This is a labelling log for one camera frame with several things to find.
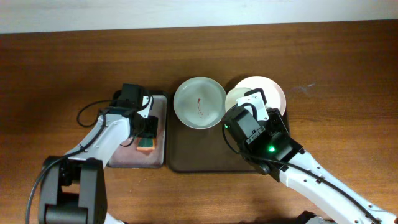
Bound orange green scrub sponge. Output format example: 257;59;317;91
137;138;156;151

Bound pale green plate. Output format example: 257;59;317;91
173;77;226;129

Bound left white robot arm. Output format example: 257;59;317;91
33;83;155;224

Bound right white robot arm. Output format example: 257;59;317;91
222;105;397;223

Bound small tray with soapy water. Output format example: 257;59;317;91
107;90;169;168

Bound large brown serving tray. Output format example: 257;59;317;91
166;108;255;173

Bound pinkish white plate top right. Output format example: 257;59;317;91
235;76;287;116

